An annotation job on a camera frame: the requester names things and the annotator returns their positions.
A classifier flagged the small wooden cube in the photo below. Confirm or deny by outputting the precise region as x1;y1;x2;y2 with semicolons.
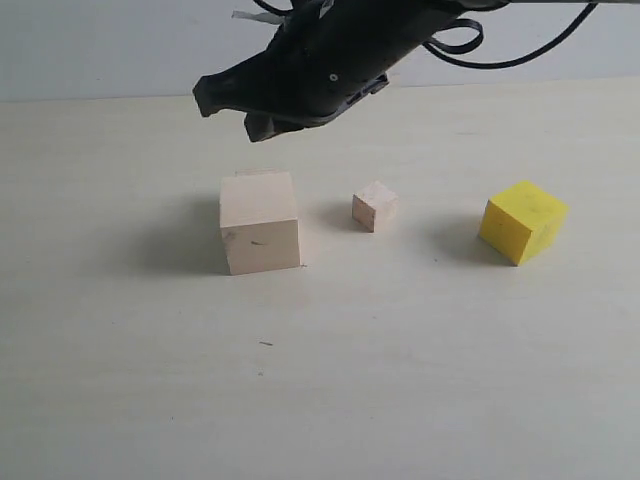
351;180;399;233

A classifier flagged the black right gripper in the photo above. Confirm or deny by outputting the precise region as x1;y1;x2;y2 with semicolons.
192;1;500;143

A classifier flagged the medium wooden cube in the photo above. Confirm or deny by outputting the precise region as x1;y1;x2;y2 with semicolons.
235;168;279;176

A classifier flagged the yellow cube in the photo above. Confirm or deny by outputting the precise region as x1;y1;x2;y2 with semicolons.
478;181;569;266

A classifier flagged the large wooden cube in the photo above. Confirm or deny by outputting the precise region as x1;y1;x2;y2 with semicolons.
219;172;301;275

